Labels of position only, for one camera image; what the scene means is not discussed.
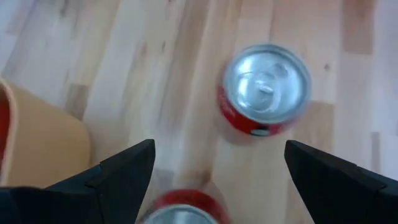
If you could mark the red Coca-Cola can black figure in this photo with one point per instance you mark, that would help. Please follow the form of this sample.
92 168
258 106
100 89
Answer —
264 90

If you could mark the mustard yellow plastic bin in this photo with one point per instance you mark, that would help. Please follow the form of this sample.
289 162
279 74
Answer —
46 149

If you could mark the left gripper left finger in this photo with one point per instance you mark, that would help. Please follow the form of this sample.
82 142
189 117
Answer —
124 180

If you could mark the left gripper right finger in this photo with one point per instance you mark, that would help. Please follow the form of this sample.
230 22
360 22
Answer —
326 186

